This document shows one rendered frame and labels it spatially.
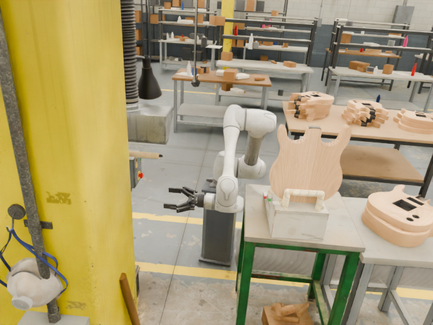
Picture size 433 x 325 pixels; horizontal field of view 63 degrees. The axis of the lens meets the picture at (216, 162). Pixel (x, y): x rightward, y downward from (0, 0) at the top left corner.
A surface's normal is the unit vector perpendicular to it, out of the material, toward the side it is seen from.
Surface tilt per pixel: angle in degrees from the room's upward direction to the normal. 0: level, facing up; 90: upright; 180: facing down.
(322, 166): 90
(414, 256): 0
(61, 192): 90
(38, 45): 90
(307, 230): 90
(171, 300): 0
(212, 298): 0
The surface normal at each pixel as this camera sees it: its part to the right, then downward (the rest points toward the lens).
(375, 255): 0.06, -0.90
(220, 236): -0.21, 0.41
